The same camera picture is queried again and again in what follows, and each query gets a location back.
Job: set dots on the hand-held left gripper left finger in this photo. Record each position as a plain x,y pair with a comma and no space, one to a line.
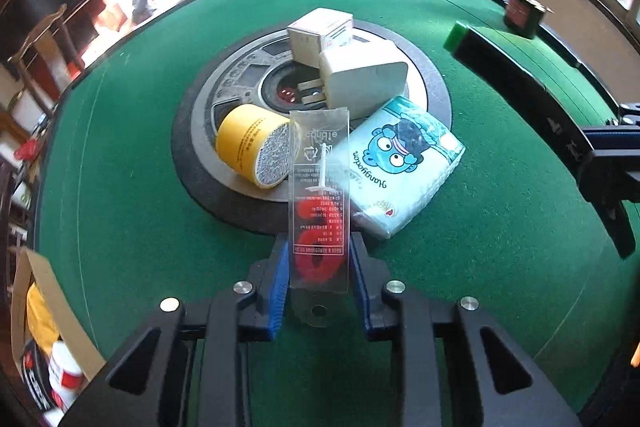
279,289

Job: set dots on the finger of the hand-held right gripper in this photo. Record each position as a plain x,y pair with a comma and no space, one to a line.
617,212
615,139

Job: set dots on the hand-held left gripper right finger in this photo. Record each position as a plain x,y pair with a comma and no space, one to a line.
361,292

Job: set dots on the clear package red print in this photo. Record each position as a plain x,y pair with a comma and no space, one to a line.
320,187

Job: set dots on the black marker green caps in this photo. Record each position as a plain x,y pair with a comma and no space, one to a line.
505,67

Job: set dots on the white bottle red label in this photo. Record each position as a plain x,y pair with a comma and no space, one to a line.
65,367

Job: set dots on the cardboard box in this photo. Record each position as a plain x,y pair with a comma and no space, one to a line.
42,272

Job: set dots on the cartoon print tissue pack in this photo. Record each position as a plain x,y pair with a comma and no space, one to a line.
400,187

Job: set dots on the yellow round jar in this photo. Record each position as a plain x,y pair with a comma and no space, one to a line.
240,137

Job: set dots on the small dark bottle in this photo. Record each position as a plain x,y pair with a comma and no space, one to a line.
522,7

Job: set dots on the white charger adapter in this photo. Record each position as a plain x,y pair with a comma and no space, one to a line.
370,82

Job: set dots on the round metal table centre disc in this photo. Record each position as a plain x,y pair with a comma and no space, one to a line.
235,72

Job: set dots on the yellow packet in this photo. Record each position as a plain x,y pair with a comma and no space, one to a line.
40,322

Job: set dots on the small white carton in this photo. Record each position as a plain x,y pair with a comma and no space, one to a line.
312,39

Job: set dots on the black tube white cap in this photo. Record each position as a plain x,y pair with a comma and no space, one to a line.
34,372

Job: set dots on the red plastic bag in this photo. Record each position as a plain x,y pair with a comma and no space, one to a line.
27,150

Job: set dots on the wooden chair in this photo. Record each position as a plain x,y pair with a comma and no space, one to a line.
40,52

